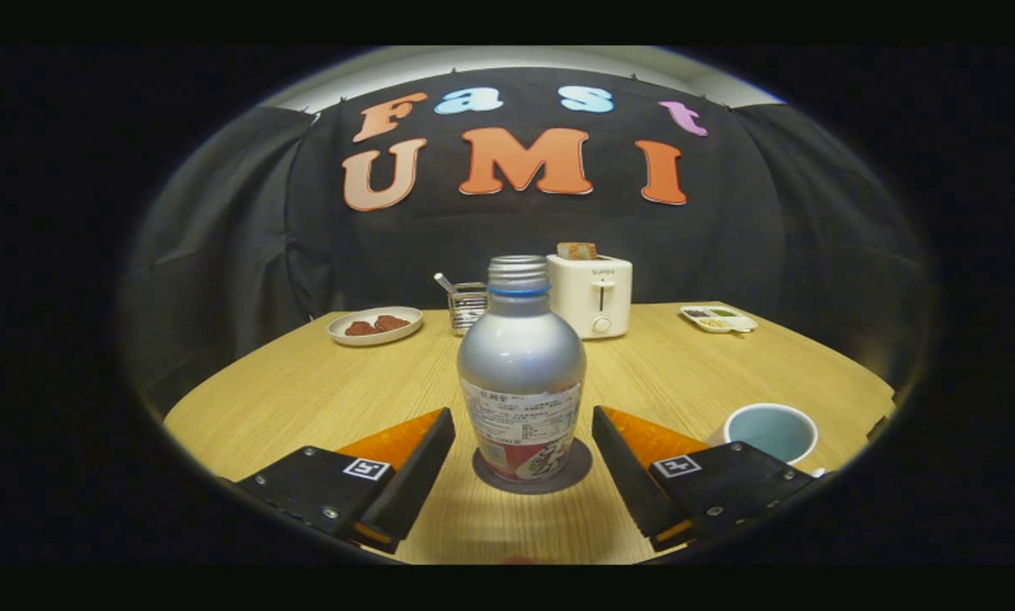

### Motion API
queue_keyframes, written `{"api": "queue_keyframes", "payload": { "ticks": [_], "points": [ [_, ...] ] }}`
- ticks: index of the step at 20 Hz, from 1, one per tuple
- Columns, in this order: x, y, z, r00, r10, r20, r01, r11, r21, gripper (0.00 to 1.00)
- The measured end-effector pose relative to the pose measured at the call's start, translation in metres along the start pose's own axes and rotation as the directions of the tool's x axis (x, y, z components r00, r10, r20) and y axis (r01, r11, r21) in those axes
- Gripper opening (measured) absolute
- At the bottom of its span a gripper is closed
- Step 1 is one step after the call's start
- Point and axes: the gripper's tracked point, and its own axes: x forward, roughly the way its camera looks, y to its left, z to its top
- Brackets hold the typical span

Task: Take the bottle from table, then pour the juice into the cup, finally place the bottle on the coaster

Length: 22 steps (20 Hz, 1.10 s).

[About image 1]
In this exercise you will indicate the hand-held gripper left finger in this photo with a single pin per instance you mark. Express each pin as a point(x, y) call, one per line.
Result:
point(414, 475)

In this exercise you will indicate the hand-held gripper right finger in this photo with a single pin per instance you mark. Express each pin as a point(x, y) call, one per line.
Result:
point(630, 475)

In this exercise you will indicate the dark round coaster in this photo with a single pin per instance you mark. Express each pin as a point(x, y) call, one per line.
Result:
point(577, 471)

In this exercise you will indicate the white cup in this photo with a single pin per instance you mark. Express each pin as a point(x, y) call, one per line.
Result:
point(771, 428)

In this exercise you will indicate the silver juice bottle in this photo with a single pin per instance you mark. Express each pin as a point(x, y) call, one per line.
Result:
point(520, 356)

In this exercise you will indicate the wooden table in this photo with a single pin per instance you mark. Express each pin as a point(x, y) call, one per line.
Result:
point(304, 399)

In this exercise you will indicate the white round plate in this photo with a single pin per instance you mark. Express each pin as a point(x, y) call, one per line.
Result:
point(375, 339)

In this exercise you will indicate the brown meat piece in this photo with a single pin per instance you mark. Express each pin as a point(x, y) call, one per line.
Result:
point(360, 328)
point(392, 322)

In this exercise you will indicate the white divided tray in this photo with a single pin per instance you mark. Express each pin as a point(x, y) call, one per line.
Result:
point(718, 319)

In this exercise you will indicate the white toaster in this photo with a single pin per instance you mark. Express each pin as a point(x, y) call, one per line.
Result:
point(597, 297)

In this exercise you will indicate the metal spoon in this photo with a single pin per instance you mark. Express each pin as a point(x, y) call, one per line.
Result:
point(445, 283)

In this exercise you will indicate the toast slice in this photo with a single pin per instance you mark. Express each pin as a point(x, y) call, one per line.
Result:
point(577, 250)

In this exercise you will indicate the black backdrop cloth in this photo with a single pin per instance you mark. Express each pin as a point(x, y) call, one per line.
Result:
point(771, 255)

